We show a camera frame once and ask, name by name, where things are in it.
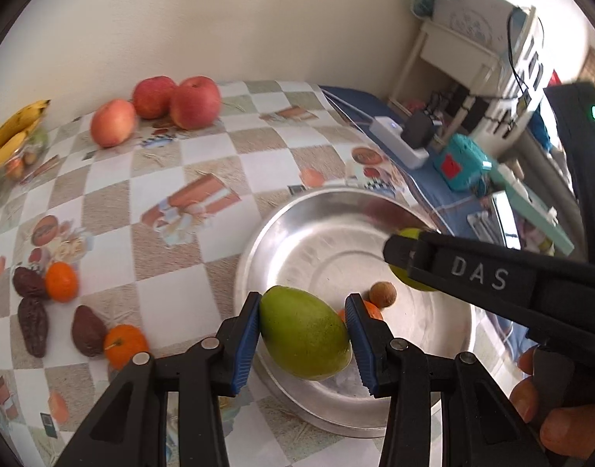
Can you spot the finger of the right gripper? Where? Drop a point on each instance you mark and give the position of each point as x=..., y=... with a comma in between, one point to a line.
x=418, y=257

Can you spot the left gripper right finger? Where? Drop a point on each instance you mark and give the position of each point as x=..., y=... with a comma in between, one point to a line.
x=480, y=426

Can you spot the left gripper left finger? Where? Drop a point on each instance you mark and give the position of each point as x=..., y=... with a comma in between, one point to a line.
x=128, y=424

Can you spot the brown longan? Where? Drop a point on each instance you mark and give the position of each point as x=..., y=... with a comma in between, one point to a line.
x=382, y=294

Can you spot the orange tangerine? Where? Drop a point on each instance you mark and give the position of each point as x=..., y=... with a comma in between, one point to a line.
x=373, y=311
x=123, y=342
x=61, y=282

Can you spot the dark date long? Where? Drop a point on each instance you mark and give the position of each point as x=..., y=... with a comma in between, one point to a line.
x=34, y=326

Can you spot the person right hand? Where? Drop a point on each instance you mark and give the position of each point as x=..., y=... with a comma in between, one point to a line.
x=565, y=431

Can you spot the teal toy box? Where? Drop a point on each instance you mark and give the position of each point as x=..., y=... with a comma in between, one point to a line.
x=461, y=163

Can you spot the silver metal bowl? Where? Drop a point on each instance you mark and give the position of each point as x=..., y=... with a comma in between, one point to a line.
x=329, y=242

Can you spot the black power adapter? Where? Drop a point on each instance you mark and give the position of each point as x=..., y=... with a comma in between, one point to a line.
x=419, y=129

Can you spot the white power strip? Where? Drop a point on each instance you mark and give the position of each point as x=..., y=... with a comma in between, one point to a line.
x=389, y=133

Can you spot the checkered printed tablecloth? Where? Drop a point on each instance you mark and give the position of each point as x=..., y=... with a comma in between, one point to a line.
x=154, y=229

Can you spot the white shelf unit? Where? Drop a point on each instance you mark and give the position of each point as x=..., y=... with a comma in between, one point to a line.
x=512, y=82

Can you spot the red right apple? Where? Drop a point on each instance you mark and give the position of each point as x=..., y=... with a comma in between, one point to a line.
x=195, y=103

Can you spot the clear plastic fruit tray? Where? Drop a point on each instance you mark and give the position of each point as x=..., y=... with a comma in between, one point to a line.
x=24, y=160

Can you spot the lower yellow banana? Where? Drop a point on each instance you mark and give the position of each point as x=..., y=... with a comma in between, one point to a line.
x=12, y=145

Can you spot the yellow banana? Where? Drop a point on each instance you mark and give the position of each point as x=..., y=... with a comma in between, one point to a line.
x=22, y=119
x=12, y=145

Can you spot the pale red apple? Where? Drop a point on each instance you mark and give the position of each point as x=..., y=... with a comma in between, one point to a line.
x=113, y=123

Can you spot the dark red back apple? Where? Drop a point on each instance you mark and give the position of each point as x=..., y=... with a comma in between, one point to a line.
x=152, y=96

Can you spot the upper yellow banana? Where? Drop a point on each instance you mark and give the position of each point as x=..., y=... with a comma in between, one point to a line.
x=22, y=119

